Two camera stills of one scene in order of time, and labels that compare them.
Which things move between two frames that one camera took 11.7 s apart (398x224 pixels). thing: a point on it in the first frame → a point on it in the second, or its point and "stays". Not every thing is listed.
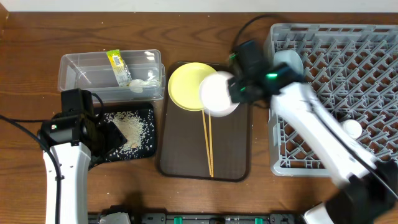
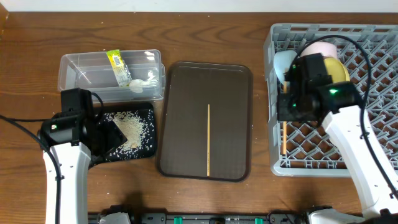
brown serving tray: [183, 152] stays
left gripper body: [108, 139] stays
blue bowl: [290, 57] stays
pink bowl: [214, 96] → [328, 50]
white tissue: [137, 85] stays
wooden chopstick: [206, 143] → [284, 123]
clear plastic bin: [94, 71] stays
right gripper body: [234, 89] → [285, 104]
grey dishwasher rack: [354, 68] stays
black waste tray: [137, 121] stays
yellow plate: [185, 83] → [336, 68]
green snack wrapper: [121, 72] stays
